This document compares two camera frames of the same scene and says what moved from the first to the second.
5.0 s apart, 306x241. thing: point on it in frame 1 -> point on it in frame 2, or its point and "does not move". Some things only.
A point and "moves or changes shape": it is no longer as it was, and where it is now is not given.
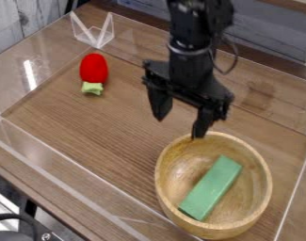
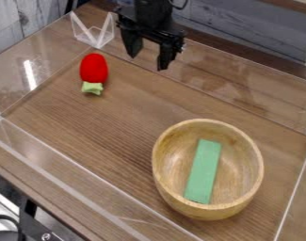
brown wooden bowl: x=241 y=208 moves or changes shape
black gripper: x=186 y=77 -> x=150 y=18
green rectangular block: x=209 y=187 -> x=203 y=171
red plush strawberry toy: x=94 y=72 does not move
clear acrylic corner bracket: x=94 y=36 does not move
